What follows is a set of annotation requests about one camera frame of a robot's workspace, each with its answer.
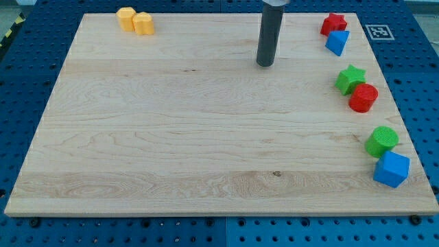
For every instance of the yellow hexagon block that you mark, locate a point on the yellow hexagon block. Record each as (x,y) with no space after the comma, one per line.
(124,16)

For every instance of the yellow heart block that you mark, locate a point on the yellow heart block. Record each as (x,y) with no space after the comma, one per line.
(143,24)

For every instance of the red star block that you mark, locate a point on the red star block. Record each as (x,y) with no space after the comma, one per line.
(334,22)

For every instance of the light wooden board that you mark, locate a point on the light wooden board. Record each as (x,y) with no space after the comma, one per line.
(185,123)

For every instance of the white fiducial marker tag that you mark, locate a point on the white fiducial marker tag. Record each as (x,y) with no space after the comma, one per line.
(379,32)

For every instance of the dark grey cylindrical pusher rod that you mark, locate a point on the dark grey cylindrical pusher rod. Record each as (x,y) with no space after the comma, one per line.
(271,20)

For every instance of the blue triangle block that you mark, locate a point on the blue triangle block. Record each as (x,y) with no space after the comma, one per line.
(336,41)

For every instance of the green star block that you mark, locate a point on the green star block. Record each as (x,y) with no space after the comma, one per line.
(349,78)

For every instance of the red cylinder block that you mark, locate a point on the red cylinder block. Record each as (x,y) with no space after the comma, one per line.
(363,98)

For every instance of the green cylinder block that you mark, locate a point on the green cylinder block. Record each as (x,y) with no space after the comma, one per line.
(381,140)

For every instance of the blue cube block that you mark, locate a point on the blue cube block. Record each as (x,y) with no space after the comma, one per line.
(392,169)

